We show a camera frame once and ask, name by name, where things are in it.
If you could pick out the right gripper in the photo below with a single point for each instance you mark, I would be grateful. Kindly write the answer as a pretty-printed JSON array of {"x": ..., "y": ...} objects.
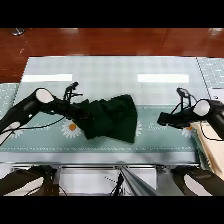
[{"x": 173, "y": 120}]

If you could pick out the dark green garment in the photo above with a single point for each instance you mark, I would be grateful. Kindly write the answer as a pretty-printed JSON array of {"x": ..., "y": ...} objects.
[{"x": 115, "y": 118}]

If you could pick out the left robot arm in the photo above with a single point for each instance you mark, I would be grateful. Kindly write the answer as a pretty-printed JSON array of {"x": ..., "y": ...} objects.
[{"x": 23, "y": 106}]

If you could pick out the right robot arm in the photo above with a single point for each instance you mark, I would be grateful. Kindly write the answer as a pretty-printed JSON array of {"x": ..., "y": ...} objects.
[{"x": 216, "y": 111}]

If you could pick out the cream garment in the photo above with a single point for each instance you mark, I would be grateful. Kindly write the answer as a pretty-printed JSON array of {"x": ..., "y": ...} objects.
[{"x": 213, "y": 153}]

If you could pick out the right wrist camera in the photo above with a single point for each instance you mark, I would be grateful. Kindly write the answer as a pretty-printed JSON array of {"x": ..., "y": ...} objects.
[{"x": 182, "y": 94}]

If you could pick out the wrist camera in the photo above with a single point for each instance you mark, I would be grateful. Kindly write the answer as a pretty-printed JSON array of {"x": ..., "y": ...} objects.
[
  {"x": 70, "y": 88},
  {"x": 182, "y": 94}
]

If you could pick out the silver frame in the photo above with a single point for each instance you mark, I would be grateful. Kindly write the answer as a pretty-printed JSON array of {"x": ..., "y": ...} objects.
[{"x": 140, "y": 186}]

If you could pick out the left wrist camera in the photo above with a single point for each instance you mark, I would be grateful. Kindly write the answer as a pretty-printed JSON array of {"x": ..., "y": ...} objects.
[{"x": 70, "y": 88}]

